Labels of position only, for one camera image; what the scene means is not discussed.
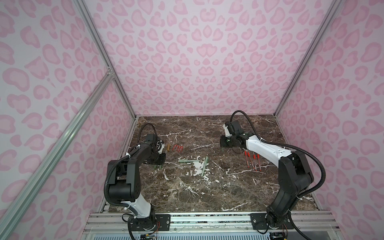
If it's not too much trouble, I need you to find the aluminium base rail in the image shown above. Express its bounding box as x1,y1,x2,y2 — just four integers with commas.
80,210,343,240

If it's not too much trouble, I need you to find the green pen vertical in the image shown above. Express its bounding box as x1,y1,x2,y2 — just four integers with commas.
201,156,209,177

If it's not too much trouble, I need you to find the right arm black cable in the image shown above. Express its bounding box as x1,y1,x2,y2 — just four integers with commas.
229,109,327,240

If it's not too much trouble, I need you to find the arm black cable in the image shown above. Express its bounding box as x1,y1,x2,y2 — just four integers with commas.
229,109,327,240
103,122,158,208

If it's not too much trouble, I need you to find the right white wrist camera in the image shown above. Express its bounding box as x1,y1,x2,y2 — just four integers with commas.
223,124,232,137

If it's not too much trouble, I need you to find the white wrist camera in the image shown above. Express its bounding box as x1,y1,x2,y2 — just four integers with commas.
156,140,165,154
223,124,232,137

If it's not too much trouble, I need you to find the green pen lower left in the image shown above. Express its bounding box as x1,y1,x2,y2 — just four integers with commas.
178,159,199,163

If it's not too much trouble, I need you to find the diagonal aluminium frame bar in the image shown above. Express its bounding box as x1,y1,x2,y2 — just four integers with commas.
1,73,113,240

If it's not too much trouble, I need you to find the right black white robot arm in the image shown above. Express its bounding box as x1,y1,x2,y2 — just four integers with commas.
220,121,314,229

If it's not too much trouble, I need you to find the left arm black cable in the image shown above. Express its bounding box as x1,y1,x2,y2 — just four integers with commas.
103,122,158,208

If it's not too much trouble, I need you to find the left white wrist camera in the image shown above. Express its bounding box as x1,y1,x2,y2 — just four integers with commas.
156,140,165,154

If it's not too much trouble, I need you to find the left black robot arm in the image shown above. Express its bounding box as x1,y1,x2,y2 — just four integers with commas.
103,134,166,230

